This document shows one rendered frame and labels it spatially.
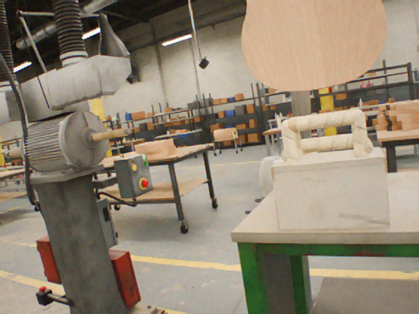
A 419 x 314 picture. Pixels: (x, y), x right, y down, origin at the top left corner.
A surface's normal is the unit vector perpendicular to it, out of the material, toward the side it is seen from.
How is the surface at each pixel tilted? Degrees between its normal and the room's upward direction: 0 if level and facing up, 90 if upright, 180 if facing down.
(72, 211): 90
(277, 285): 90
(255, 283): 90
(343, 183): 90
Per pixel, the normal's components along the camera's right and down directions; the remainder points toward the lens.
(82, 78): -0.45, 0.19
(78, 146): 0.82, -0.01
